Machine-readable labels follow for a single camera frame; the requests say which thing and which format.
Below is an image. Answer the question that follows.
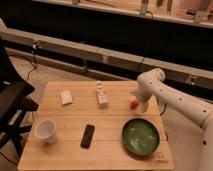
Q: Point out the green ceramic bowl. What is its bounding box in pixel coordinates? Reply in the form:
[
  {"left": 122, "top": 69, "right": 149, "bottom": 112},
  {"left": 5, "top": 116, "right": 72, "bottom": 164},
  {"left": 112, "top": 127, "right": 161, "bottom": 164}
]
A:
[{"left": 122, "top": 118, "right": 160, "bottom": 157}]

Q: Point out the black hanging cable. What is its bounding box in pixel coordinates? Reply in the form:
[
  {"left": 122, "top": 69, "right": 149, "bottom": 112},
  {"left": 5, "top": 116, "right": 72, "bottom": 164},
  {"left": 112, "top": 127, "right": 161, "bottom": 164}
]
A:
[{"left": 25, "top": 39, "right": 41, "bottom": 81}]

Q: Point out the white paper cup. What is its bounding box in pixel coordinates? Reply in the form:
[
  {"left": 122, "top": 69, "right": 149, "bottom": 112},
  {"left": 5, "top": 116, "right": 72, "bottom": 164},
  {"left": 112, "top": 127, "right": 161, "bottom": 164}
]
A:
[{"left": 34, "top": 119, "right": 57, "bottom": 144}]

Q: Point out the orange red pepper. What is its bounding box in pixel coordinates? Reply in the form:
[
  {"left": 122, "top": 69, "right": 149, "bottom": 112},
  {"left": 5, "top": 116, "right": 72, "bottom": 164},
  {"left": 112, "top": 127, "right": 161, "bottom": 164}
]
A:
[{"left": 129, "top": 99, "right": 139, "bottom": 109}]

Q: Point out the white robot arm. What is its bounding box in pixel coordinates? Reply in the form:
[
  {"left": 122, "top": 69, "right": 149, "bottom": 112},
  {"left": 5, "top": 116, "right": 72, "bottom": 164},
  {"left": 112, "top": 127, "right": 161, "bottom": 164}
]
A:
[{"left": 134, "top": 68, "right": 213, "bottom": 171}]

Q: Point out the black office chair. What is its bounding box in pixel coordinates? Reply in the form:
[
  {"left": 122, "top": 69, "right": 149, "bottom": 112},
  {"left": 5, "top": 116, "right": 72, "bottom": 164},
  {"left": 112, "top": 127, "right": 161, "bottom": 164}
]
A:
[{"left": 0, "top": 38, "right": 38, "bottom": 156}]

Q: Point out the white spray bottle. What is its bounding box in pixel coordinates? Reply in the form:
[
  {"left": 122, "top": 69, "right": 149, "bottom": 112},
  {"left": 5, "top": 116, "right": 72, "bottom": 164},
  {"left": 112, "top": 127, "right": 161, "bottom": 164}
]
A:
[{"left": 96, "top": 81, "right": 108, "bottom": 109}]

